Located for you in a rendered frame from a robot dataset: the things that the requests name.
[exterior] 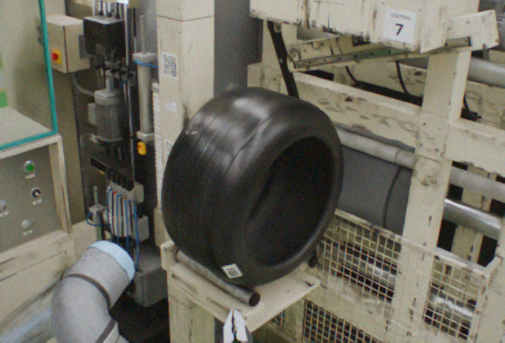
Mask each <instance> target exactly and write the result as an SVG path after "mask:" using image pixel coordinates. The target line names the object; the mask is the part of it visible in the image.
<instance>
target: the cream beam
mask: <svg viewBox="0 0 505 343"><path fill-rule="evenodd" d="M466 3H467V0H250V16H251V17H255V18H260V19H264V20H268V21H274V22H279V23H283V24H289V25H293V26H297V27H301V28H307V29H312V30H316V31H319V32H326V33H330V34H334V35H340V36H345V37H348V38H352V39H359V40H362V41H366V42H370V43H376V44H380V45H384V46H388V47H394V48H398V49H402V50H408V51H412V52H416V53H419V54H420V53H423V52H425V51H428V50H433V49H436V48H438V47H442V46H443V45H444V44H445V39H446V34H447V24H448V19H449V18H452V17H457V16H461V15H465V13H466ZM386 7H387V8H392V9H400V10H405V11H410V12H414V13H417V19H416V25H415V32H414V38H413V44H412V43H405V42H401V41H398V40H393V39H387V38H383V30H384V21H385V14H386Z"/></svg>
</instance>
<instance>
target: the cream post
mask: <svg viewBox="0 0 505 343"><path fill-rule="evenodd" d="M156 9H157V34H158V58H159V101H160V123H161V143H162V159H163V174H164V170H165V166H166V161H167V160H166V152H165V139H166V140H169V141H171V142H173V143H174V142H175V140H176V139H177V138H178V136H179V134H180V132H181V131H182V130H183V128H184V127H185V125H186V124H187V123H188V122H189V120H190V119H191V118H192V116H193V115H194V114H195V113H196V112H197V111H198V110H199V109H200V108H201V107H202V106H203V105H204V104H206V103H207V102H208V101H210V100H211V99H213V98H214V0H156ZM162 52H166V53H168V54H173V55H176V56H178V80H175V79H173V78H170V77H168V76H164V75H163V63H162ZM166 100H169V101H171V102H173V103H176V112H174V111H172V110H168V109H167V108H166ZM167 284H168V300H169V315H170V343H215V316H213V315H212V314H210V313H209V312H207V311H205V310H204V309H203V308H202V307H200V306H199V305H197V304H195V303H194V302H192V301H191V300H190V299H189V298H187V297H186V296H184V295H182V294H181V293H179V292H178V291H177V290H176V289H174V288H172V287H171V286H169V275H168V271H167Z"/></svg>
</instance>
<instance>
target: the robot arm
mask: <svg viewBox="0 0 505 343"><path fill-rule="evenodd" d="M134 271H135V269H134V266H133V261H132V260H131V258H130V257H129V255H128V254H127V253H126V252H125V251H124V250H123V249H122V248H120V247H119V246H117V245H116V244H114V243H110V242H109V241H104V240H101V241H97V242H95V243H94V244H93V245H92V246H90V247H88V250H87V251H86V252H85V253H84V254H83V255H82V256H81V257H80V258H79V259H78V260H77V261H76V262H75V263H73V264H72V265H71V266H69V267H68V268H66V269H65V270H64V271H63V272H62V274H60V275H59V276H58V277H56V278H55V279H54V280H53V281H52V282H50V283H49V284H48V285H46V286H45V287H43V288H42V289H41V290H40V291H38V292H37V293H36V294H35V295H33V296H32V297H30V298H29V299H28V300H26V301H25V302H24V303H23V304H21V305H20V306H19V307H18V308H16V309H15V310H13V311H12V312H10V313H9V314H8V315H7V316H6V317H4V318H3V319H1V320H0V343H46V342H47V341H49V340H50V339H51V338H53V337H55V340H56V342H57V343H129V342H128V341H127V340H126V339H124V338H123V337H122V336H121V335H120V334H119V333H118V323H117V322H116V321H115V320H114V319H112V318H111V317H110V315H109V314H108V312H109V310H110V309H111V308H112V307H113V305H114V303H115V302H116V300H117V299H118V298H119V297H120V295H121V294H122V292H123V291H124V289H125V287H126V286H127V285H129V283H130V282H131V279H132V277H133V275H134ZM234 319H235V326H236V327H237V330H238V331H237V334H236V335H237V339H238V340H239V341H242V342H243V343H255V341H254V339H253V336H252V335H251V333H250V331H249V329H248V327H247V325H246V323H245V320H244V319H243V318H242V316H241V314H240V313H239V312H238V311H237V310H235V309H234V310H231V311H230V314H229V315H228V317H227V319H226V322H225V325H224V327H223V331H222V334H221V338H220V340H219V343H234V342H235V341H236V337H235V329H234Z"/></svg>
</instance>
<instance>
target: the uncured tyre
mask: <svg viewBox="0 0 505 343"><path fill-rule="evenodd" d="M343 175H344V157H343V150H342V145H341V142H340V139H339V135H338V133H337V130H336V128H335V125H334V123H333V122H332V120H331V119H330V118H329V117H328V115H327V114H326V113H324V112H323V111H322V110H321V109H320V108H318V107H317V106H315V105H314V104H312V103H310V102H307V101H305V100H302V99H298V98H295V97H292V96H289V95H285V94H282V93H279V92H277V91H272V90H269V89H266V88H261V87H241V88H234V89H230V90H228V91H225V92H223V93H221V94H219V95H217V96H216V97H214V98H213V99H211V100H210V101H208V102H207V103H206V104H204V105H203V106H202V107H201V108H200V109H199V110H198V111H197V112H196V113H195V114H194V115H193V116H192V118H191V119H190V120H189V122H188V123H187V124H186V125H185V127H184V128H183V130H182V131H181V132H180V134H179V136H178V138H177V139H176V140H175V142H174V145H173V147H172V149H171V151H170V154H169V157H168V159H167V161H166V166H165V170H164V174H163V182H162V188H161V211H162V216H163V223H164V225H165V228H166V231H167V233H168V235H169V236H170V239H171V240H172V241H173V242H174V243H175V245H176V246H177V247H178V249H179V250H180V251H181V252H182V253H183V254H184V255H186V256H187V257H189V258H190V259H192V260H193V261H195V262H197V263H199V264H200V265H201V266H203V267H205V268H207V269H208V270H210V271H211V272H213V273H214V274H217V275H218V276H220V277H221V278H223V279H224V280H226V281H228V282H230V283H233V284H236V285H243V286H248V287H253V286H259V285H265V284H267V283H269V282H271V281H274V280H277V279H279V278H282V277H283V276H285V275H287V274H288V273H290V272H291V271H293V270H294V269H296V268H297V267H298V266H299V265H300V264H301V263H303V262H304V261H305V259H306V258H307V257H308V256H309V255H310V254H311V253H312V251H313V250H314V248H315V247H316V246H317V245H318V243H319V242H320V240H321V238H322V237H323V235H324V234H325V232H326V230H327V228H328V226H329V224H330V222H331V220H332V217H333V215H334V213H335V209H336V207H337V205H338V201H339V197H340V194H341V190H342V182H343ZM233 264H236V266H237V267H238V269H239V270H240V271H241V273H242V276H239V277H235V278H228V276H227V275H226V273H225V272H224V270H223V269H222V267H225V266H229V265H233Z"/></svg>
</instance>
